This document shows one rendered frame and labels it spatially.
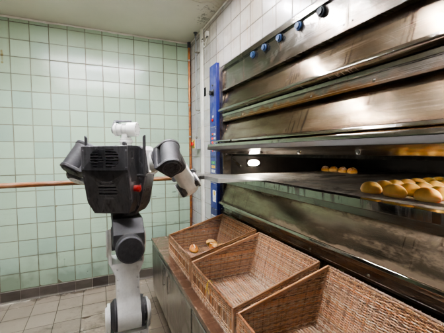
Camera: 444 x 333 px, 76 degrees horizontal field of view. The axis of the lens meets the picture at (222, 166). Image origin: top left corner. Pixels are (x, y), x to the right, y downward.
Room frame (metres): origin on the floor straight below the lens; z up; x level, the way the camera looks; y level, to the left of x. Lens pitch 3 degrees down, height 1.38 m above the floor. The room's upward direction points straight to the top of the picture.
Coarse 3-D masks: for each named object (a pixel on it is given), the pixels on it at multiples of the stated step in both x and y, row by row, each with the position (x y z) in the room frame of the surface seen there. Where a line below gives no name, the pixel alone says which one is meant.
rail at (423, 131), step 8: (424, 128) 0.80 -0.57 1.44; (432, 128) 0.78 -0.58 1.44; (440, 128) 0.76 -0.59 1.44; (320, 136) 1.17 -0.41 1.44; (328, 136) 1.13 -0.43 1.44; (336, 136) 1.09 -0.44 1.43; (344, 136) 1.05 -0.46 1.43; (352, 136) 1.02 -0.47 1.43; (360, 136) 0.99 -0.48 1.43; (368, 136) 0.96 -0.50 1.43; (376, 136) 0.93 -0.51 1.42; (384, 136) 0.91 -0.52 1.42; (392, 136) 0.88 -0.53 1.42; (400, 136) 0.86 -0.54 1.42; (208, 144) 2.36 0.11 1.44; (216, 144) 2.20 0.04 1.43; (224, 144) 2.06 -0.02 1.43; (232, 144) 1.93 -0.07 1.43; (240, 144) 1.82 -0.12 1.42; (248, 144) 1.72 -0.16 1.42
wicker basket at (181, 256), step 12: (216, 216) 2.34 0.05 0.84; (228, 216) 2.27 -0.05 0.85; (192, 228) 2.26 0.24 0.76; (204, 228) 2.30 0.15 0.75; (216, 228) 2.34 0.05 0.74; (228, 228) 2.21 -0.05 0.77; (240, 228) 2.05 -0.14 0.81; (252, 228) 1.91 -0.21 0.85; (168, 240) 2.18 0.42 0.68; (180, 240) 2.22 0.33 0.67; (192, 240) 2.26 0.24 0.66; (204, 240) 2.30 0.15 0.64; (216, 240) 2.34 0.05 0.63; (228, 240) 2.17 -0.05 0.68; (168, 252) 2.18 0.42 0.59; (180, 252) 1.87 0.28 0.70; (192, 252) 2.17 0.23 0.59; (204, 252) 1.72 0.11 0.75; (228, 252) 1.80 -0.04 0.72; (180, 264) 1.88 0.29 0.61; (240, 264) 1.83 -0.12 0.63
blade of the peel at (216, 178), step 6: (204, 174) 2.32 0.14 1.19; (210, 174) 2.34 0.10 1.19; (216, 174) 2.36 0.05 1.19; (222, 174) 2.38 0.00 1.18; (228, 174) 2.38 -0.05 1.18; (234, 174) 2.37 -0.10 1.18; (210, 180) 1.91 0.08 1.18; (216, 180) 1.81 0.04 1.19; (222, 180) 1.79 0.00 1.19; (228, 180) 1.80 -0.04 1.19; (234, 180) 1.82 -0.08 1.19; (240, 180) 1.84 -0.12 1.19; (246, 180) 1.86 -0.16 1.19; (252, 180) 1.87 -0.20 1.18; (258, 180) 1.89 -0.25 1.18
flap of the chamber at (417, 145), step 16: (256, 144) 1.63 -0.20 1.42; (272, 144) 1.48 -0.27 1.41; (288, 144) 1.36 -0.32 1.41; (304, 144) 1.25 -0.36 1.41; (320, 144) 1.16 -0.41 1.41; (336, 144) 1.08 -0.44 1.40; (352, 144) 1.01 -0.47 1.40; (368, 144) 0.95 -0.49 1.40; (384, 144) 0.90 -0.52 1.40; (400, 144) 0.85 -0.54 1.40; (416, 144) 0.82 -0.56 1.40; (432, 144) 0.78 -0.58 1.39
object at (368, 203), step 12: (264, 180) 1.90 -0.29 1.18; (288, 192) 1.59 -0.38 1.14; (300, 192) 1.50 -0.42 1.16; (312, 192) 1.41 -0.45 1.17; (324, 192) 1.34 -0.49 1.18; (336, 192) 1.33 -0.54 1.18; (348, 204) 1.21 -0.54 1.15; (360, 204) 1.15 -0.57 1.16; (372, 204) 1.10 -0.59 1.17; (384, 204) 1.06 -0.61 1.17; (396, 204) 1.03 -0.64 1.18; (408, 204) 1.03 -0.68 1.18; (408, 216) 0.97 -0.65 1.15; (420, 216) 0.93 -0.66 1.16; (432, 216) 0.90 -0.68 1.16
